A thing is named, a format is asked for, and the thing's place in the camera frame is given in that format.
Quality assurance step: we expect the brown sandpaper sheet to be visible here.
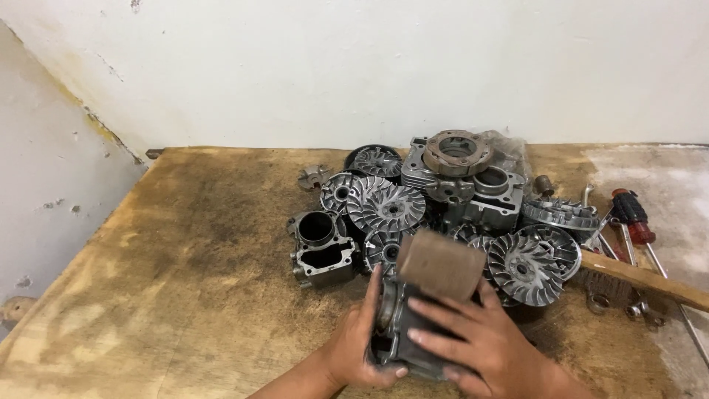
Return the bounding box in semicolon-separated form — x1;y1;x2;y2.
395;229;488;304

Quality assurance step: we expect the small metal slider piece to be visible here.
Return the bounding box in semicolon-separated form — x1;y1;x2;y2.
297;164;331;192

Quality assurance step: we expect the dark grey engine cylinder block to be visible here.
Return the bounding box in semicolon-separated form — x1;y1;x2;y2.
368;270;484;383

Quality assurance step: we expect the wooden handled wire brush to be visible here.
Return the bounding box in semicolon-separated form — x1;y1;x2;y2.
569;249;709;314

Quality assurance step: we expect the red and black handled screwdriver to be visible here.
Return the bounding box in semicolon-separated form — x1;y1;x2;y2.
611;188;709;369

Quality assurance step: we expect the rusty clutch shoe assembly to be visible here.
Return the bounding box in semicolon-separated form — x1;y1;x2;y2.
422;130;494;178

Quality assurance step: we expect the pile of finned variator pulleys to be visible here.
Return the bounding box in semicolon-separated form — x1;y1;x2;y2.
319;144;602;309

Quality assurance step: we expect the open-bore silver cylinder block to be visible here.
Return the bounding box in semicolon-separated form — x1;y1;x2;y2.
286;210;362;290

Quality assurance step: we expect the clear plastic bag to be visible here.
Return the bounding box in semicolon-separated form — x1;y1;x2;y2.
481;130;534;181

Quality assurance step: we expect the brown lump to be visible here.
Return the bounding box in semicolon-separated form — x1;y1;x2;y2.
0;296;38;329

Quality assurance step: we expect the person's left hand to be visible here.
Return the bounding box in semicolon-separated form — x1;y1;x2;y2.
326;265;410;389

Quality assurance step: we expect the large silver cylinder block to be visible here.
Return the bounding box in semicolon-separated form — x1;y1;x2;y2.
440;166;527;235

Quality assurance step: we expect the person's right hand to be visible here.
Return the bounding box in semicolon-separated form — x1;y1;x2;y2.
407;278;556;399

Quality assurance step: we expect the finned silver cylinder block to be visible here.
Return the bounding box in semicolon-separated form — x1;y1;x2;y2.
400;137;478;204

